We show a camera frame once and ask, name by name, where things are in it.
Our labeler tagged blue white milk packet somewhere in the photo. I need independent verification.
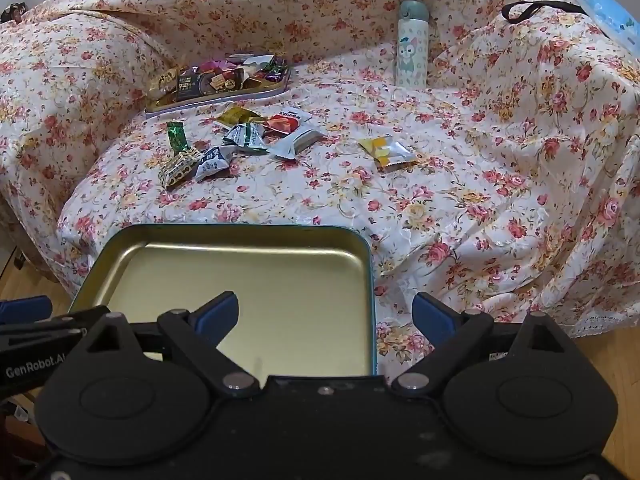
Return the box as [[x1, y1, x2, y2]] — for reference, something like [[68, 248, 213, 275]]
[[194, 145, 236, 182]]

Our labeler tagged green white triangle packet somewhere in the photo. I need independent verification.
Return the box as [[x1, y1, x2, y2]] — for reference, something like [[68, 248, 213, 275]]
[[224, 122, 268, 154]]

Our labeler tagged gold empty tin tray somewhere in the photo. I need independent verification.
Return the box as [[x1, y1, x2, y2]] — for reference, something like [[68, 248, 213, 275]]
[[70, 224, 376, 380]]

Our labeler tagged red hawthorn strip packet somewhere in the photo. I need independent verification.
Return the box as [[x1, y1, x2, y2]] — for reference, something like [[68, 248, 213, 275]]
[[262, 107, 312, 136]]

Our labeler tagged floral sofa cover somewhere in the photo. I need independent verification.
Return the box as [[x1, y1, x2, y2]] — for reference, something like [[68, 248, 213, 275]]
[[1, 0, 639, 370]]

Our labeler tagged cartoon cat water bottle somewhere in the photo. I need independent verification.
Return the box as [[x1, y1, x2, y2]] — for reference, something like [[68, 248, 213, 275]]
[[395, 0, 430, 89]]

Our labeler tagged gold tray full of snacks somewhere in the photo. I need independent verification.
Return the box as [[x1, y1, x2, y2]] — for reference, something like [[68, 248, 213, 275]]
[[145, 53, 291, 116]]

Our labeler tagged blue wet wipes pack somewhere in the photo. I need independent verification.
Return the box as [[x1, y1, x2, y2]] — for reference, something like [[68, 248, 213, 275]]
[[576, 0, 640, 58]]

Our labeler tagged brown patterned snack packet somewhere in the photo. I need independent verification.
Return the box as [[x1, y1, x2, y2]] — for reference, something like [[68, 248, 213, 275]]
[[158, 148, 202, 190]]

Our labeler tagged black cracker packet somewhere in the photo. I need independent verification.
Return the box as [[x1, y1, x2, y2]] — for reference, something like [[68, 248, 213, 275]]
[[177, 70, 242, 101]]

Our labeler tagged gold green snack packet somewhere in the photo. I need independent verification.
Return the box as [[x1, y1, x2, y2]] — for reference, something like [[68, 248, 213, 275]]
[[215, 105, 266, 129]]

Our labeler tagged black strap handle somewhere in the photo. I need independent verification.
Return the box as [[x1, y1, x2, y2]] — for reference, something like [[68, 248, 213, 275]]
[[500, 1, 609, 36]]

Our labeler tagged yellow silver snack packet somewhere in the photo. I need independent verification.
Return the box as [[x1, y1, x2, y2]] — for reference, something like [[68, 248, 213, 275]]
[[358, 136, 416, 168]]

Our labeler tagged green candy wrapper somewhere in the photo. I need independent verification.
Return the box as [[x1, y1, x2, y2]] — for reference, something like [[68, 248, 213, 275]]
[[167, 122, 189, 155]]

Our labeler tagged white long snack packet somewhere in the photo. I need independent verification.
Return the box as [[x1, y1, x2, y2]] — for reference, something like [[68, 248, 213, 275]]
[[268, 126, 323, 159]]

